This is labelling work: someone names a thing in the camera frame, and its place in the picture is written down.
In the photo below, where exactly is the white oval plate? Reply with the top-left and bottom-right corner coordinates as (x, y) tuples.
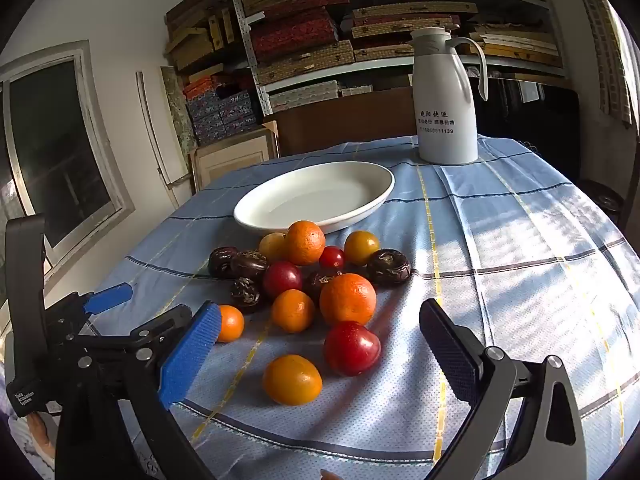
(233, 161), (396, 234)

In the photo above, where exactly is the patterned curtain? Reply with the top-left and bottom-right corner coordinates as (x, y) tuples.
(575, 0), (640, 128)

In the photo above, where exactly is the black cabinet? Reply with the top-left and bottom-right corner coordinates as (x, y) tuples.
(472, 67), (583, 181)

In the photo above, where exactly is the blue checked tablecloth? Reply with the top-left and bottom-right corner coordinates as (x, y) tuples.
(85, 135), (640, 480)

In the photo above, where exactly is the red patterned box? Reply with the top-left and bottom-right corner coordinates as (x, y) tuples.
(248, 7), (341, 63)

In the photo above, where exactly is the white metal shelf rack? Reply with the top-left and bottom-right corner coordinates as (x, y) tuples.
(227, 0), (571, 116)

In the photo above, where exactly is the yellow tomato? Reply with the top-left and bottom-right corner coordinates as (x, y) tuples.
(262, 354), (323, 407)
(258, 232), (288, 262)
(344, 230), (381, 266)

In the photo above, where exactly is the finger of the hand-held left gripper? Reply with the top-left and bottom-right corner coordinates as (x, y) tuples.
(45, 282), (134, 333)
(87, 304), (194, 357)

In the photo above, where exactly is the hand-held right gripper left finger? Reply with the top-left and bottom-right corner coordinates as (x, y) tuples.
(55, 302), (222, 480)

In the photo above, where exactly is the white thermos jug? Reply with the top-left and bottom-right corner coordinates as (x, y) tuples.
(410, 26), (490, 165)

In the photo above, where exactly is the grey framed window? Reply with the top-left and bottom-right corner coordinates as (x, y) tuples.
(0, 40), (136, 281)

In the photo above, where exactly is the white strip board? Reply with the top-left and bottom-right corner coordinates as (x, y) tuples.
(136, 71), (178, 188)

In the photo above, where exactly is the stack of wooden boxes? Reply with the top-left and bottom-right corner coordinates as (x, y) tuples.
(165, 0), (246, 81)

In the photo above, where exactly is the stack of blue patterned boxes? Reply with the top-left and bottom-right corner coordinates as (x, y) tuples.
(182, 75), (258, 146)

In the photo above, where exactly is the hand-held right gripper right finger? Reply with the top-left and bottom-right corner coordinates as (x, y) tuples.
(419, 298), (590, 480)

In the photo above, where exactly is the person's left hand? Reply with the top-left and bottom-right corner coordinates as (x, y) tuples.
(25, 411), (56, 468)

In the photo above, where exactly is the stack of woven flat boxes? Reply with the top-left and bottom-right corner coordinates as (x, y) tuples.
(235, 0), (566, 86)

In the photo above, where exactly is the dark red plum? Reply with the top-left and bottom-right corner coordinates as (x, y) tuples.
(262, 261), (304, 301)

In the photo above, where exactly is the brown board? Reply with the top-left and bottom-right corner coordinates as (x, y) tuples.
(262, 87), (421, 158)

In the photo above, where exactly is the bright red plum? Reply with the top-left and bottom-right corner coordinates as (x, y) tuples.
(323, 321), (382, 377)

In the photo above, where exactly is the marbled green board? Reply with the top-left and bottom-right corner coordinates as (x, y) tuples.
(160, 65), (198, 161)

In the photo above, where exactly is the large orange mandarin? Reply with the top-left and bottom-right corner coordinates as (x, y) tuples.
(284, 220), (327, 267)
(319, 273), (377, 327)

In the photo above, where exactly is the light wooden framed panel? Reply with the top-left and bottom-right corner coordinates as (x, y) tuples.
(189, 127), (280, 193)

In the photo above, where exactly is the small orange mandarin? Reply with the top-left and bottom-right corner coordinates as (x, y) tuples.
(271, 289), (316, 334)
(216, 305), (246, 343)

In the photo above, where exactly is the small red tomato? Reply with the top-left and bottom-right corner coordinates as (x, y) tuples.
(319, 245), (346, 270)

